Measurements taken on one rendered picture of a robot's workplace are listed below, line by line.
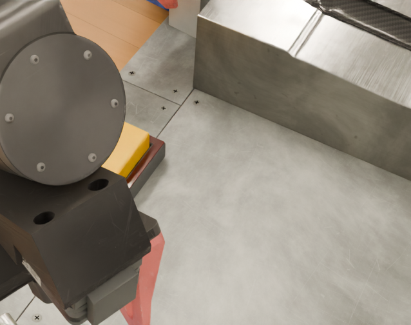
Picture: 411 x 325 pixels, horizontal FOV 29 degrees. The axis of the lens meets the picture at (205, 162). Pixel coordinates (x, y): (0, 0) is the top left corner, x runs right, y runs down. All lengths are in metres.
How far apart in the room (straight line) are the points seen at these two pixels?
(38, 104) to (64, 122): 0.01
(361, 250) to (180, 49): 0.27
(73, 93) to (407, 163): 0.45
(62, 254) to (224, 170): 0.41
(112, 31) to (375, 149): 0.29
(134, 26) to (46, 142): 0.53
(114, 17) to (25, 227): 0.55
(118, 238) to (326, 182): 0.41
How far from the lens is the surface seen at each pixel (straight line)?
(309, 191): 0.70
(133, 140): 0.67
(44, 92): 0.30
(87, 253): 0.32
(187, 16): 0.80
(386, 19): 0.75
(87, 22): 0.83
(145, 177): 0.68
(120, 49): 0.80
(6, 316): 0.60
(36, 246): 0.31
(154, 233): 0.42
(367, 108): 0.69
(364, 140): 0.71
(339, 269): 0.66
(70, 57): 0.30
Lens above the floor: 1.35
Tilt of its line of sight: 51 degrees down
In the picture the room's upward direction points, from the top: 5 degrees clockwise
